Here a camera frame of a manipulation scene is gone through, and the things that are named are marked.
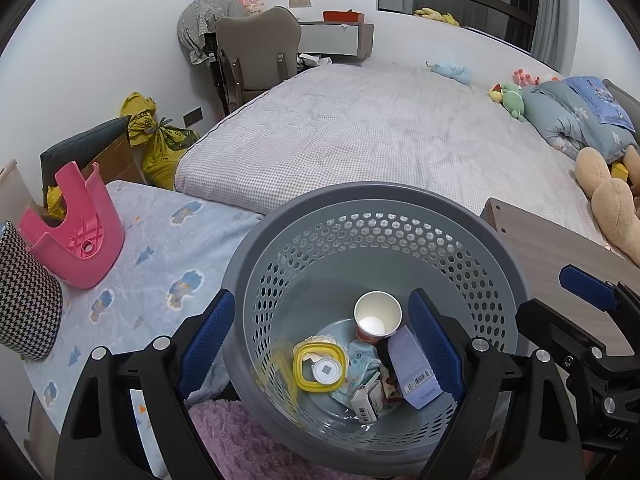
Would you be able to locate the white printed carton box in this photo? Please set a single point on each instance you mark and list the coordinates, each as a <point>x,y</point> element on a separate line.
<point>365,400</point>

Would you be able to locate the white tissue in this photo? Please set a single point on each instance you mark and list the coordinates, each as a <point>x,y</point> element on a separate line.
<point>320,342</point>

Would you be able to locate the grey upholstered chair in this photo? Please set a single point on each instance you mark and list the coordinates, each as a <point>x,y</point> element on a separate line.
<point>260,45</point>

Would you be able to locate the white crumpled papers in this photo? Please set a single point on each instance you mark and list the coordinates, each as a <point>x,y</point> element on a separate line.
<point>312,60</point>

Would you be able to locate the tan teddy bear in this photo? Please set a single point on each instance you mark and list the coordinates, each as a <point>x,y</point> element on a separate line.
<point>610,200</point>

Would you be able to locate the grey wood-grain board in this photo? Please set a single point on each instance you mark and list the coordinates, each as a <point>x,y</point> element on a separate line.
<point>540,250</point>

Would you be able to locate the yellow plush toy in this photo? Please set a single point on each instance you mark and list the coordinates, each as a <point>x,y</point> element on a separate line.
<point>435,16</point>

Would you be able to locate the lavender carton box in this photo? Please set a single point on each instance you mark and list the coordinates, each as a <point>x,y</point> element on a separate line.
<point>410,360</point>

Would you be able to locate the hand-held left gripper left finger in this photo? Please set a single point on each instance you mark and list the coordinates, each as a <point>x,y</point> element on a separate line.
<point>207,340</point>

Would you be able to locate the grey perforated plastic basket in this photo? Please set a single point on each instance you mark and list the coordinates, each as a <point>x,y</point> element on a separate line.
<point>380,200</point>

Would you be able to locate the blue grey quilt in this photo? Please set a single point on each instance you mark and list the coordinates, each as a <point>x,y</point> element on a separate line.
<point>555,115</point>

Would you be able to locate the dark wall socket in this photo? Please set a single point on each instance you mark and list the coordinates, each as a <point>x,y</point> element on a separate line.
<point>192,116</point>

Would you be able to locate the grey headboard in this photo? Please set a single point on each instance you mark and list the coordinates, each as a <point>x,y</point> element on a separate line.
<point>625,97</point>

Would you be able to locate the red white paper cup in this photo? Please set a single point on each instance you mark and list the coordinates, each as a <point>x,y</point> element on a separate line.
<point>375,310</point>

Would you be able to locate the small yellow toy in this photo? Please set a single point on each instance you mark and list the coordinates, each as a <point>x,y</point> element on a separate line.
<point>621,170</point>

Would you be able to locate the dark grey cushion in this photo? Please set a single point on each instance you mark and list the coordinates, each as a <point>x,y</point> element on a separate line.
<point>75,150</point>

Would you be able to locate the pink flower decoration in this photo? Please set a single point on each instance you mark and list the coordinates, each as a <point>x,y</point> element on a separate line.
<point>250,2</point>

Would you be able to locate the pink plush toy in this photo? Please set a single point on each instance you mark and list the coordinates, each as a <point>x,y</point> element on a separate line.
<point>525,77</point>

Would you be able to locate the light blue plush toy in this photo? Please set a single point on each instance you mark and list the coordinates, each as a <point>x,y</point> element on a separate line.
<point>450,71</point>

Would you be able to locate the pale blue printed blanket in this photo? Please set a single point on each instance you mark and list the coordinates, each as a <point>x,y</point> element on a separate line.
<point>165,240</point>

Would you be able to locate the green frog plush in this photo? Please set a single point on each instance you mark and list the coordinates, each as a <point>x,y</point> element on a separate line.
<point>510,100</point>

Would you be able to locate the white wall plate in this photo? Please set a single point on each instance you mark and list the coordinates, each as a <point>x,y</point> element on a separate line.
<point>300,1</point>

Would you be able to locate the houndstooth cushion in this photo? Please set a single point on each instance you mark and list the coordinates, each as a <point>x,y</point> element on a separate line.
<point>25,300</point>

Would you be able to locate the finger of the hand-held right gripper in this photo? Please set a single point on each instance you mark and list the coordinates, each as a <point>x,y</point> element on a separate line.
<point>587,287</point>
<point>555,330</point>

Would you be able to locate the cardboard box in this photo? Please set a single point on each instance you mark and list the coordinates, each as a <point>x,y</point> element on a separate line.
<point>120,160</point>

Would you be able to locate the blue printed pillow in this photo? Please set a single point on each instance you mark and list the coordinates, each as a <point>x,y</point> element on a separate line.
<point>602,100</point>

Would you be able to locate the red white plastic wrapper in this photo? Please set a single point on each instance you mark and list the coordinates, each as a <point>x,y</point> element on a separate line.
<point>390,390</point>

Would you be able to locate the red box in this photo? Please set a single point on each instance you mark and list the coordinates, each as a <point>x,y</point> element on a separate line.
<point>344,17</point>

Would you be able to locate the yellow plastic lid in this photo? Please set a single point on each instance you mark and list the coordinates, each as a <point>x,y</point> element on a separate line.
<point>300,365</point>

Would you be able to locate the yellow tied bag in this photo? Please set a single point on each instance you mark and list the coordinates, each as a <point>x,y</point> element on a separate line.
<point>160,155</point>

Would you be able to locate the yellow cloth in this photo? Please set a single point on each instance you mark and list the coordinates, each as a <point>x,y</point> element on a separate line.
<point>56,202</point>

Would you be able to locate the bed with checked sheet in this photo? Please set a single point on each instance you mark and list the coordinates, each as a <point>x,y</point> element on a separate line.
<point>375,130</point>

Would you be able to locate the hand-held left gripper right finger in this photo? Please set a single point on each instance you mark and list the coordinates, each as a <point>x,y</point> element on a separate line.
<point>435,345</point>

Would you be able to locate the white desk with drawer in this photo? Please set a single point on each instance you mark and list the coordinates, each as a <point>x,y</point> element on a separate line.
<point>335,40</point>

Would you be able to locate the blue printed plastic wrapper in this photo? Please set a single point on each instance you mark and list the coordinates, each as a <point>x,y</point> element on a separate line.
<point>360,360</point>

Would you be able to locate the grey cloth cover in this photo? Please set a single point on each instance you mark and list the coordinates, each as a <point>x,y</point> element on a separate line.
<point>200,20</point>

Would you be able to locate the pink plastic stool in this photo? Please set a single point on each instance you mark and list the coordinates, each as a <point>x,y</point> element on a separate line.
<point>80,245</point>

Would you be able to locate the purple fluffy blanket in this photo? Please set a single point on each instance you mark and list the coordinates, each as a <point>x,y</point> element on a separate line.
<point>240,440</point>

